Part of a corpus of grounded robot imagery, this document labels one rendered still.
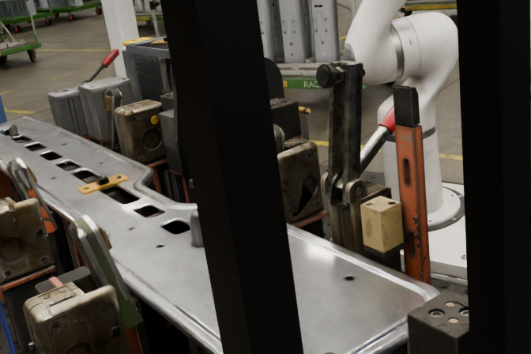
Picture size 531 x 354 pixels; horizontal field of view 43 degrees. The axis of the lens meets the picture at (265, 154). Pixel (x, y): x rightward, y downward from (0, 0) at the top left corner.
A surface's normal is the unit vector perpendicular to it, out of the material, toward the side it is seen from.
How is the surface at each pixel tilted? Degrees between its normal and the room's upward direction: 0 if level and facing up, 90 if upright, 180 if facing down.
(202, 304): 0
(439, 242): 5
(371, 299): 0
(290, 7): 87
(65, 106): 90
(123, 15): 90
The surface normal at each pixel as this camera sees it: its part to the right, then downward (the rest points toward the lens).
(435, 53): 0.20, 0.43
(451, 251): -0.18, -0.91
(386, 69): 0.25, 0.60
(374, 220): -0.80, 0.29
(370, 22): -0.73, 0.04
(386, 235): 0.59, 0.18
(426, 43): 0.18, 0.16
